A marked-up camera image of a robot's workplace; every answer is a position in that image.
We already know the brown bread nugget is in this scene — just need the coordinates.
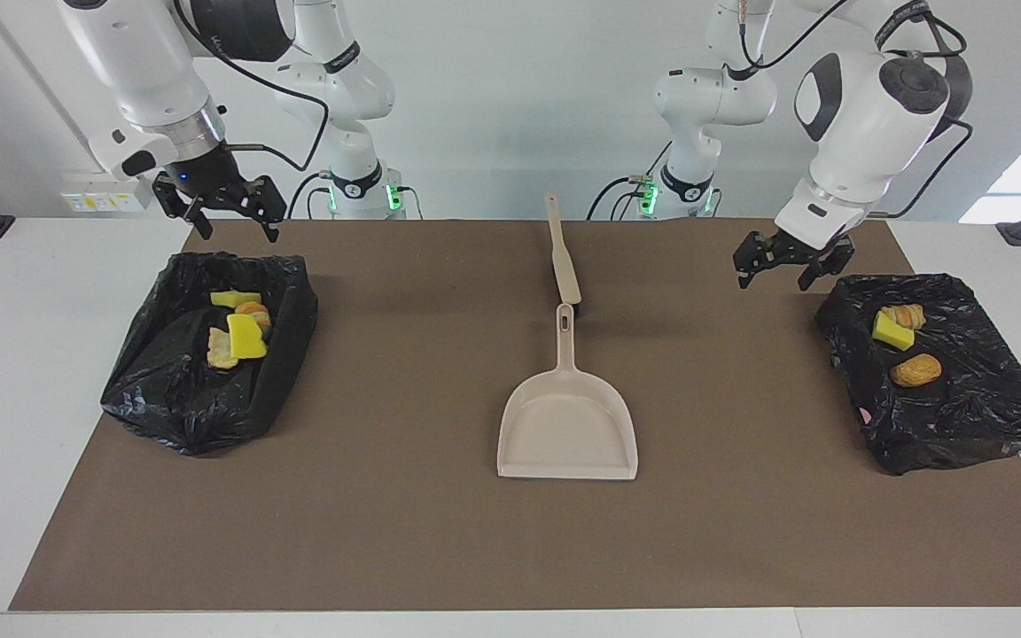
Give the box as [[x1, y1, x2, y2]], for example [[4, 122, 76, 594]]
[[889, 353, 943, 388]]

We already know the brown table mat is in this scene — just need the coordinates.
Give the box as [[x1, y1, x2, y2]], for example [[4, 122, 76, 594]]
[[8, 219, 1021, 612]]

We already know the beige brush with black bristles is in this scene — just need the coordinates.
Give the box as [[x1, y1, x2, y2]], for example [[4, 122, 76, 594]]
[[544, 194, 583, 313]]

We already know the black base cable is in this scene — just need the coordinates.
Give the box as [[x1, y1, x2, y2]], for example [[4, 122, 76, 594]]
[[586, 175, 653, 220], [287, 173, 334, 220]]

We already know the notched yellow sponge piece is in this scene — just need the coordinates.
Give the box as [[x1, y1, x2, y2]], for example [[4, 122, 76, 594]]
[[227, 314, 269, 360]]

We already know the open bin with black bag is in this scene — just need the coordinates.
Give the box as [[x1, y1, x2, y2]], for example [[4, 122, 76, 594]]
[[100, 252, 319, 457]]

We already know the beige plastic dustpan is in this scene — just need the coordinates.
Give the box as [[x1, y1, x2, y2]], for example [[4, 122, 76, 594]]
[[497, 304, 640, 481]]

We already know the white wall outlet box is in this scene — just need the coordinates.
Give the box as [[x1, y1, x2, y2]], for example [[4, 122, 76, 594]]
[[60, 170, 152, 214]]

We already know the orange and white foam chunk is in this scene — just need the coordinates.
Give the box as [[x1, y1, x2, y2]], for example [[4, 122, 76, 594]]
[[236, 301, 273, 339]]

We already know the yellow sponge wedge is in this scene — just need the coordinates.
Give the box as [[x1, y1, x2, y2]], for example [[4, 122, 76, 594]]
[[871, 311, 916, 351]]

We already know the pale yellow foam chunk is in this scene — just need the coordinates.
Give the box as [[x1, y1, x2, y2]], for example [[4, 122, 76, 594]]
[[207, 327, 241, 370]]

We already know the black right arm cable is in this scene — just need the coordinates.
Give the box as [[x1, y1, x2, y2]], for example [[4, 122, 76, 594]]
[[175, 0, 331, 174]]

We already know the closed black trash bag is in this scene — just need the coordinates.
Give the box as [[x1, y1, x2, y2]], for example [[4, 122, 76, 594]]
[[814, 273, 1021, 477]]

